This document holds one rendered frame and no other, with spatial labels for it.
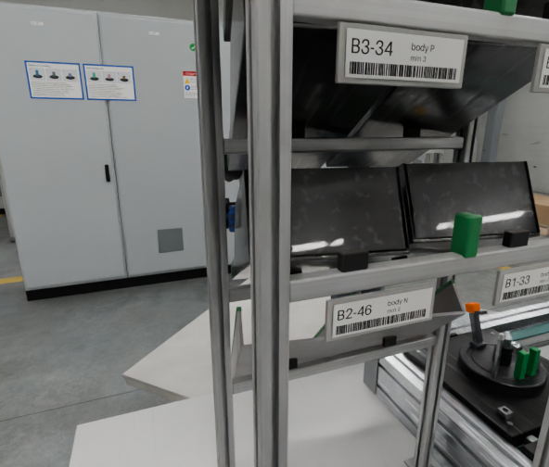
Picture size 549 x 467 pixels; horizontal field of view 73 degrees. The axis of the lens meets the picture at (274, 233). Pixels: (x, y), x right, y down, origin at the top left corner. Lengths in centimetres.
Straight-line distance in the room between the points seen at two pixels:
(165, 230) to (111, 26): 165
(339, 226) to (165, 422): 61
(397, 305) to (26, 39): 335
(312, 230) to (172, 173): 313
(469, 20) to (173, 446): 73
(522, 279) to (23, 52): 337
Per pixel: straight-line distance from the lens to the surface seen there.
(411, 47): 25
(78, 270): 360
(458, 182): 38
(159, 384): 91
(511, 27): 31
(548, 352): 107
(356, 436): 78
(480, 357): 82
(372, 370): 86
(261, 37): 20
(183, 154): 340
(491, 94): 45
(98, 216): 345
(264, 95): 20
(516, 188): 42
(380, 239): 31
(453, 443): 73
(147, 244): 351
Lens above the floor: 140
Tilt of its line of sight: 16 degrees down
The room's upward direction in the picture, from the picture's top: straight up
